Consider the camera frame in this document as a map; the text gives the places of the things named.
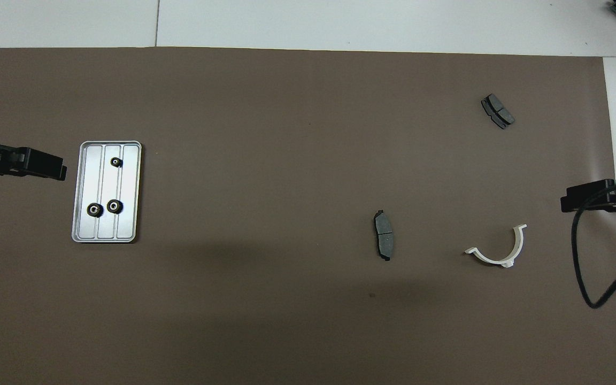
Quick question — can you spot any silver metal tray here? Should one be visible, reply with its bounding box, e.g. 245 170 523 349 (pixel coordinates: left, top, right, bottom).
71 141 142 244

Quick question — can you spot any short dark grey brake pad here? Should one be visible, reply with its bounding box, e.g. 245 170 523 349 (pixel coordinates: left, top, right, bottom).
481 94 515 130

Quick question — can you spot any long dark grey brake pad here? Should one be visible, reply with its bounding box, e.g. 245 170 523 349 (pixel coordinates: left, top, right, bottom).
373 209 395 262

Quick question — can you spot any brown table mat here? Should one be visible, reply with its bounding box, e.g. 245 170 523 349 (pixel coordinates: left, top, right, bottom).
0 47 616 385

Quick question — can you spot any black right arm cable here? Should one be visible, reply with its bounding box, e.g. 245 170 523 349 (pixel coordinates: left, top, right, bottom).
571 179 616 309

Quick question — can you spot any white curved plastic bracket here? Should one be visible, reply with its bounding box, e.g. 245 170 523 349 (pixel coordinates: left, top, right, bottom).
464 224 528 268

